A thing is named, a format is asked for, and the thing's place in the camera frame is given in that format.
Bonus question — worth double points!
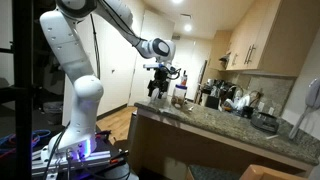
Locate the black coffee maker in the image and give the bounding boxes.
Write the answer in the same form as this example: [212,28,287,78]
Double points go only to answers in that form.
[204,79,223,111]

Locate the blue lid plastic jar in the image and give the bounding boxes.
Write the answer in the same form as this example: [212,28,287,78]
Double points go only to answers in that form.
[171,84,188,110]

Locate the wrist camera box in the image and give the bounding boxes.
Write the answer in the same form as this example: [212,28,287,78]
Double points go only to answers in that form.
[143,62,172,72]

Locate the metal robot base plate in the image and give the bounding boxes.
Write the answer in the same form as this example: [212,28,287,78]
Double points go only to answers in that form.
[31,130,130,178]

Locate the grey waste bin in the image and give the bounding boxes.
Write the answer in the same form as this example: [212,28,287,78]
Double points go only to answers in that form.
[42,101,65,126]

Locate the round ceiling light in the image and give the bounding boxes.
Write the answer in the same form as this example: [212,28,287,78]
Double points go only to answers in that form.
[183,22,194,34]

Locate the blue cable bundle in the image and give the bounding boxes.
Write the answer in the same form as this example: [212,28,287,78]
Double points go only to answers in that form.
[0,129,52,157]

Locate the dish rack with dishes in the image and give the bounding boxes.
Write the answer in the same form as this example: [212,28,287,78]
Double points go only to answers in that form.
[221,84,255,118]

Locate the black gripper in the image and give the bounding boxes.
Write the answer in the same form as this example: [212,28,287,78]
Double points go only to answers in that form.
[147,68,171,100]

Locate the red sauce bottle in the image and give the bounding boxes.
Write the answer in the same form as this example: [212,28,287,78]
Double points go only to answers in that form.
[180,70,189,87]

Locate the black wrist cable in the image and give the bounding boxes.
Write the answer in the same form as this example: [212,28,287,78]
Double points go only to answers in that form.
[165,65,183,81]

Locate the black base cables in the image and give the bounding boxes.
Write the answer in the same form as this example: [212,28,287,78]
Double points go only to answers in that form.
[41,122,73,180]

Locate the black vertical pole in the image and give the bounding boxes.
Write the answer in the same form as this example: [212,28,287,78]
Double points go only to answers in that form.
[11,0,35,180]

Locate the clear plastic tumbler bottle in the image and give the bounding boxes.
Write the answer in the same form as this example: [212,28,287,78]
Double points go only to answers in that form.
[149,89,166,108]

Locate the beige upper kitchen cabinets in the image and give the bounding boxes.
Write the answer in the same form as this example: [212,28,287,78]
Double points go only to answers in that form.
[208,0,320,78]

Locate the orange clamp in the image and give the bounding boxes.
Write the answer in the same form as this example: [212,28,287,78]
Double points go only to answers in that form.
[109,153,130,165]

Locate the white door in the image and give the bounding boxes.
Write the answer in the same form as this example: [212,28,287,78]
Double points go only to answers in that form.
[127,9,176,107]

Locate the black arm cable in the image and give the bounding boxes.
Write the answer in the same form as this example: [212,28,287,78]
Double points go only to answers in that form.
[88,0,148,81]

